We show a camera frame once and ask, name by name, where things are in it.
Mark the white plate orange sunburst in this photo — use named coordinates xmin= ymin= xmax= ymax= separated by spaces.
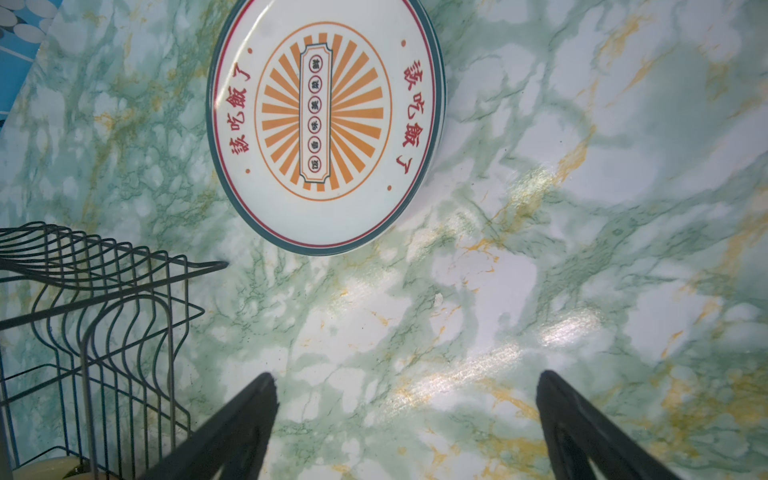
xmin=206 ymin=1 xmax=446 ymax=256

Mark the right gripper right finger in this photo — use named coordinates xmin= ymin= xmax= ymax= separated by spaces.
xmin=536 ymin=370 xmax=677 ymax=479

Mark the cream small plate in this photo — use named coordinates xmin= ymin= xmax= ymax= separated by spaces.
xmin=12 ymin=456 xmax=92 ymax=480

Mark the black wire dish rack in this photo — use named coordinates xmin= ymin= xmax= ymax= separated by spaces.
xmin=1 ymin=222 xmax=225 ymax=479

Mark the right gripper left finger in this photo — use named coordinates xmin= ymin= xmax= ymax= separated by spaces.
xmin=143 ymin=372 xmax=279 ymax=479

